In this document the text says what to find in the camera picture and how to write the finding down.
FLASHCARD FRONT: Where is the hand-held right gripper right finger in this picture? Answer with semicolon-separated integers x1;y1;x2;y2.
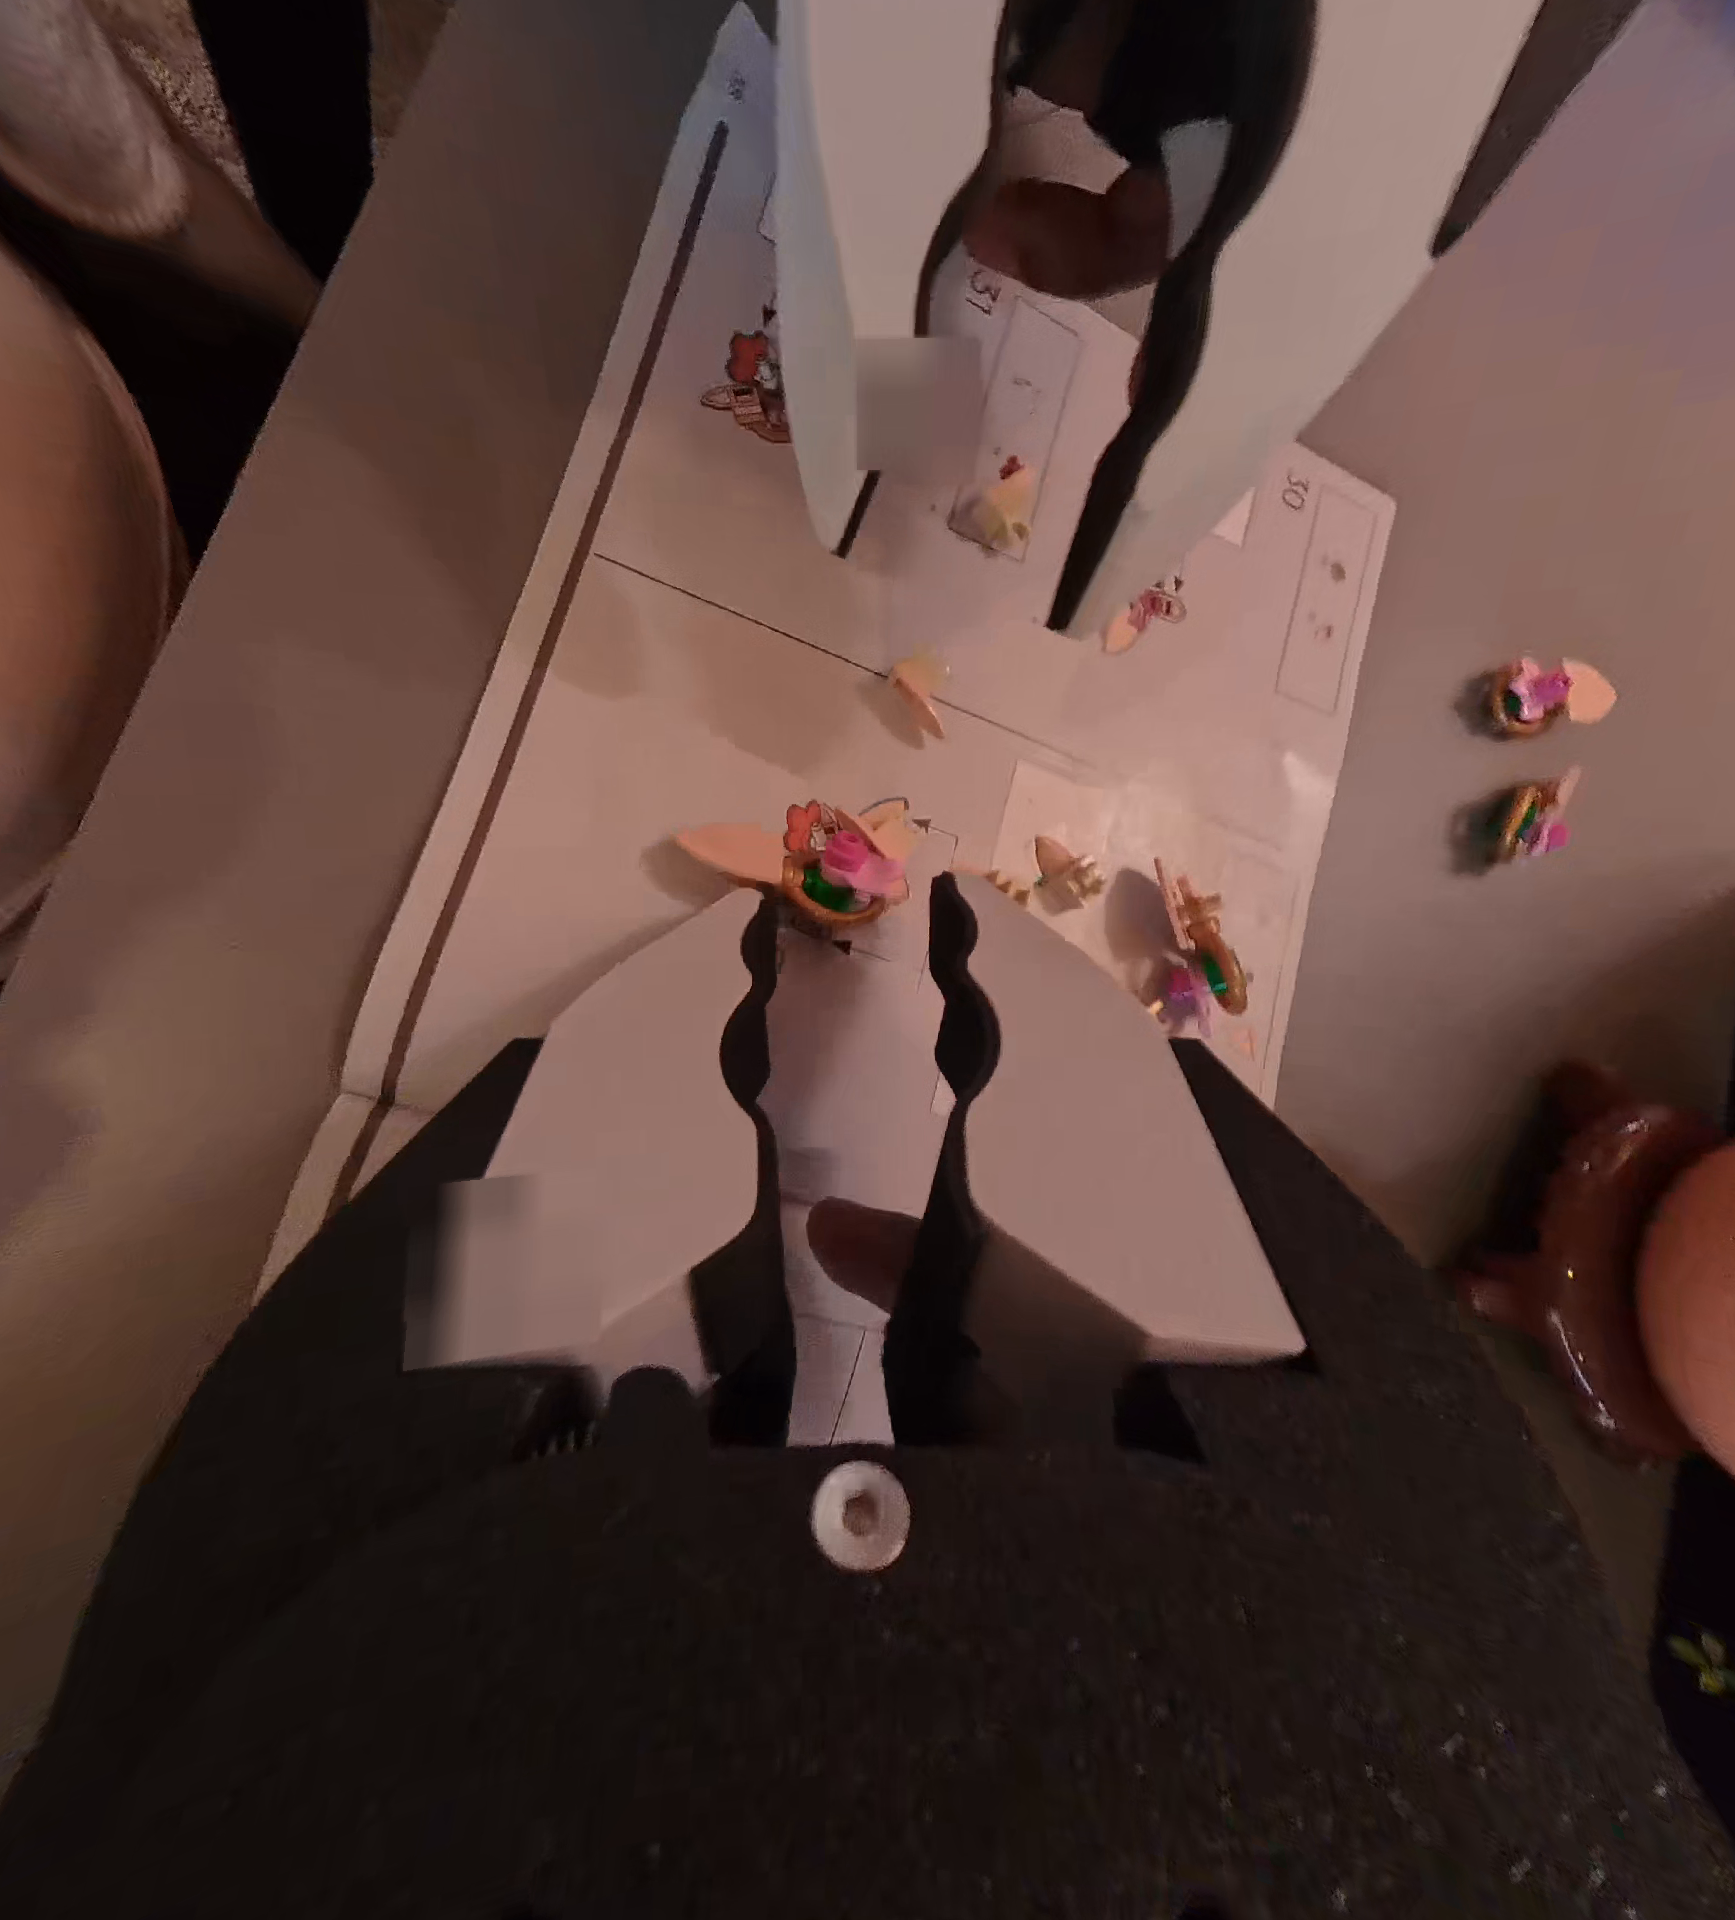
885;871;1308;1445

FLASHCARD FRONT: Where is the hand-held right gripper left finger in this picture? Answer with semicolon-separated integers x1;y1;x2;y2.
483;896;797;1445

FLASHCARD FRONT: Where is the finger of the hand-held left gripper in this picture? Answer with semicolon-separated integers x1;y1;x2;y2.
773;0;1021;559
1047;0;1546;642

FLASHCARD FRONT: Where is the cream pink toy flower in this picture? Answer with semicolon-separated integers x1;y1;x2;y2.
1456;763;1586;874
671;793;961;925
1099;575;1192;656
1142;854;1260;1046
1484;653;1618;741

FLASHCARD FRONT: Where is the white instruction booklet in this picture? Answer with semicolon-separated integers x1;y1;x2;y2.
297;0;1396;1450

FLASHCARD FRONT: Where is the pink brick flower pot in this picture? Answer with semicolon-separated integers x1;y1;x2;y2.
1454;1055;1732;1468

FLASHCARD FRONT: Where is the person's body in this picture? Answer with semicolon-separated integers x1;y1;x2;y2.
0;0;425;1052

